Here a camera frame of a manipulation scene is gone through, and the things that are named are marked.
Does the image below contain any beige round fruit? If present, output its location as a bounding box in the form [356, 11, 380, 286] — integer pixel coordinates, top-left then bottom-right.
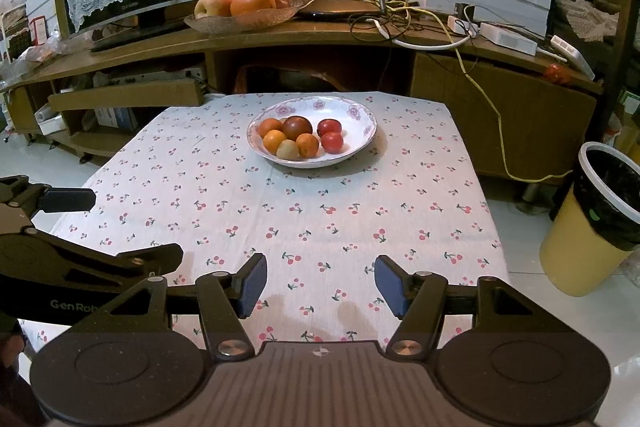
[276, 139, 299, 160]

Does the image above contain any large orange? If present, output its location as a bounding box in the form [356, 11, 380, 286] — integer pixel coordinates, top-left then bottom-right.
[262, 129, 286, 156]

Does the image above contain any small red tomato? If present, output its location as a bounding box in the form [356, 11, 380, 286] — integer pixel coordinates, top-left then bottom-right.
[317, 118, 342, 138]
[321, 131, 344, 155]

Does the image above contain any small orange mandarin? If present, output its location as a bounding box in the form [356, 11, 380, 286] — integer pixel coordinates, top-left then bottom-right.
[257, 118, 282, 139]

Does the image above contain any cherry print tablecloth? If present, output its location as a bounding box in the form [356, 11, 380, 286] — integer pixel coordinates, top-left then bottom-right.
[52, 92, 506, 345]

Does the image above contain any yellow trash bin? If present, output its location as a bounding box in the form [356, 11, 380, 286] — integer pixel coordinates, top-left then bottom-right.
[538, 141, 640, 299]

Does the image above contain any white floral plate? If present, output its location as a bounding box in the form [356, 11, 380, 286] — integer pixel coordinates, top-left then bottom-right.
[246, 94, 378, 169]

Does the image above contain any dark red tomato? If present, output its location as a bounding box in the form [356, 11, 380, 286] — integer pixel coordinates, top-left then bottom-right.
[281, 115, 312, 141]

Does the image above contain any wooden tv cabinet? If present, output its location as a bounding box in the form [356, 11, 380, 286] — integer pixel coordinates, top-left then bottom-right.
[6, 22, 602, 182]

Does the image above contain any black trash bag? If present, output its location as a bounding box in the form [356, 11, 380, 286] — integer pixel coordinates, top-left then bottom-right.
[573, 142, 640, 251]

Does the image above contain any glass fruit tray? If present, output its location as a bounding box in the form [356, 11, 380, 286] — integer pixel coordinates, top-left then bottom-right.
[184, 3, 303, 36]

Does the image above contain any yellow apple on tray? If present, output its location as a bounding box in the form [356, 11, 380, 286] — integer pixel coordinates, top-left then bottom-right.
[194, 0, 233, 20]

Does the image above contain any white power strip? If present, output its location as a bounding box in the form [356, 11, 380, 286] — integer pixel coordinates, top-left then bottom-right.
[480, 23, 538, 56]

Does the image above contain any front orange on tray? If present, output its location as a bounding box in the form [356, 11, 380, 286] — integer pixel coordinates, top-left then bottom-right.
[230, 0, 276, 16]

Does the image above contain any white cable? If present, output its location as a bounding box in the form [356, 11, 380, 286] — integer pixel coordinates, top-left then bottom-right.
[372, 17, 478, 52]

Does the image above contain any yellow cable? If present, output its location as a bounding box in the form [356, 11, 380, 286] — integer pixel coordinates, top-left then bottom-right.
[349, 0, 574, 186]

